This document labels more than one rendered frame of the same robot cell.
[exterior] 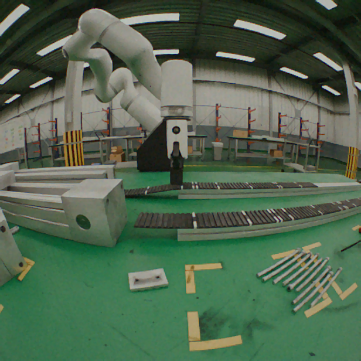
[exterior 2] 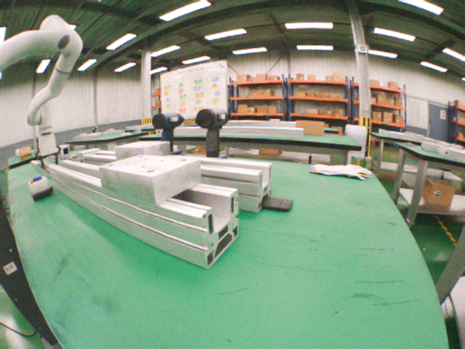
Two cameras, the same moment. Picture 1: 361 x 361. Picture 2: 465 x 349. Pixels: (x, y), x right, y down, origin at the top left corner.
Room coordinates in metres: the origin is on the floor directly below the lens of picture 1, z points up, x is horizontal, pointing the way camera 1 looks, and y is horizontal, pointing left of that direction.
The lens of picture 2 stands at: (0.67, 1.14, 0.97)
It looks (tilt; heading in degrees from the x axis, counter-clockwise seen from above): 16 degrees down; 207
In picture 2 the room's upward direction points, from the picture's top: 1 degrees counter-clockwise
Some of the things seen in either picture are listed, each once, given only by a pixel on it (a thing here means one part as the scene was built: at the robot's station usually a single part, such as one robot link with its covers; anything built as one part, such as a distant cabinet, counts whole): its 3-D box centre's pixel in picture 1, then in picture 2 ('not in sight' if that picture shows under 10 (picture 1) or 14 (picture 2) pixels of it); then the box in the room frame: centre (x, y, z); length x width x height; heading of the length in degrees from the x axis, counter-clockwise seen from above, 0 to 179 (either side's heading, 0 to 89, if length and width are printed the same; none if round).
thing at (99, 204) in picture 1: (99, 207); (87, 160); (0.28, 0.16, 0.83); 0.12 x 0.09 x 0.10; 0
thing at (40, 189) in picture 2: not in sight; (41, 187); (0.57, 0.33, 0.81); 0.10 x 0.08 x 0.06; 0
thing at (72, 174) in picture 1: (31, 181); (93, 186); (0.45, 0.61, 0.82); 0.80 x 0.10 x 0.09; 90
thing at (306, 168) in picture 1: (302, 157); not in sight; (3.35, -3.01, 0.50); 1.03 x 0.55 x 1.01; 6
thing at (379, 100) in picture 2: not in sight; (378, 111); (-9.46, 3.59, 1.55); 2.83 x 0.98 x 3.10; 91
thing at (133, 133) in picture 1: (121, 153); not in sight; (3.41, 1.24, 0.50); 1.03 x 0.55 x 1.01; 103
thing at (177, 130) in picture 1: (176, 136); (47, 143); (0.45, 0.01, 0.95); 0.10 x 0.07 x 0.11; 0
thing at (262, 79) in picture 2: not in sight; (259, 104); (-9.36, -2.41, 1.58); 2.83 x 0.98 x 3.15; 91
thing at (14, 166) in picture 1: (5, 172); (147, 181); (0.45, 0.86, 0.87); 0.16 x 0.11 x 0.07; 90
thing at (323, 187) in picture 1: (309, 188); (39, 166); (0.46, -0.47, 0.79); 0.96 x 0.04 x 0.03; 90
